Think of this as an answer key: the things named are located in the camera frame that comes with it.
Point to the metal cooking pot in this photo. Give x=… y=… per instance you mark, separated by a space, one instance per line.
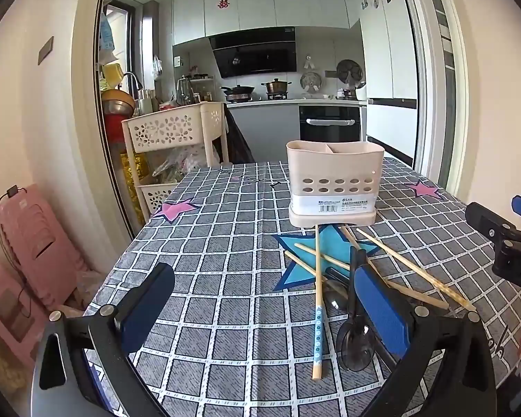
x=276 y=87

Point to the metal kitchen faucet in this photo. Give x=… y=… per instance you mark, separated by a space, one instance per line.
x=132 y=79

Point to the beige plastic storage cart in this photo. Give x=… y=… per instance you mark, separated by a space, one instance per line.
x=169 y=128

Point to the black wok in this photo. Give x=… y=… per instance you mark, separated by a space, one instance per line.
x=238 y=90

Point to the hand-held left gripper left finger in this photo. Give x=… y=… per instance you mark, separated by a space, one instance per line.
x=144 y=312

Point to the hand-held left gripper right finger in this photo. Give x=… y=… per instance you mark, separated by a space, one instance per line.
x=382 y=308

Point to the black plastic spoon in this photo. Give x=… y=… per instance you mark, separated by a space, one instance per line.
x=335 y=297
x=354 y=343

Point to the white kitchen countertop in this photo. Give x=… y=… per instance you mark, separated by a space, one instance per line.
x=295 y=101

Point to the red cylinder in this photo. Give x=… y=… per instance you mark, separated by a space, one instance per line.
x=113 y=127

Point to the small pink plastic stool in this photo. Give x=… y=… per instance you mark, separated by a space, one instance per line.
x=4 y=312

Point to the plain bamboo chopstick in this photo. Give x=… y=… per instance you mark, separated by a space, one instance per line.
x=299 y=263
x=351 y=241
x=322 y=257
x=417 y=269

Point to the grey checked star tablecloth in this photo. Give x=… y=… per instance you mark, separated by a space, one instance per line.
x=225 y=269

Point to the white upper kitchen cabinets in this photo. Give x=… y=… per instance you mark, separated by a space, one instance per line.
x=252 y=8

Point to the black built-in oven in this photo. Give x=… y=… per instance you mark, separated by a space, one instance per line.
x=329 y=132

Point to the grey wall switch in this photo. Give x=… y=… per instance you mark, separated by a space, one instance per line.
x=46 y=50

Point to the large pink plastic stool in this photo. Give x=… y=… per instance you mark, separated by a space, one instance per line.
x=39 y=243

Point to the beige plastic utensil holder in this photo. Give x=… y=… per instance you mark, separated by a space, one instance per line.
x=330 y=169

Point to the gold foil packets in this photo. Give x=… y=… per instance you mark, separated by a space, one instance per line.
x=134 y=178

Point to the black range hood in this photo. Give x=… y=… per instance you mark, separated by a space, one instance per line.
x=256 y=58

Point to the blue floral bamboo chopstick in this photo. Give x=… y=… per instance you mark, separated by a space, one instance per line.
x=318 y=330

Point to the round metal steamer rack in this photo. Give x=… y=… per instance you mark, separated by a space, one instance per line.
x=310 y=82

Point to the clear plastic bags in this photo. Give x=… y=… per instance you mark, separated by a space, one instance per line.
x=180 y=165

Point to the white refrigerator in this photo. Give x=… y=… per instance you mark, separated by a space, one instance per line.
x=388 y=61

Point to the bronze metal bowl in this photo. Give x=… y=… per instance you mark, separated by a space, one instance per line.
x=117 y=100

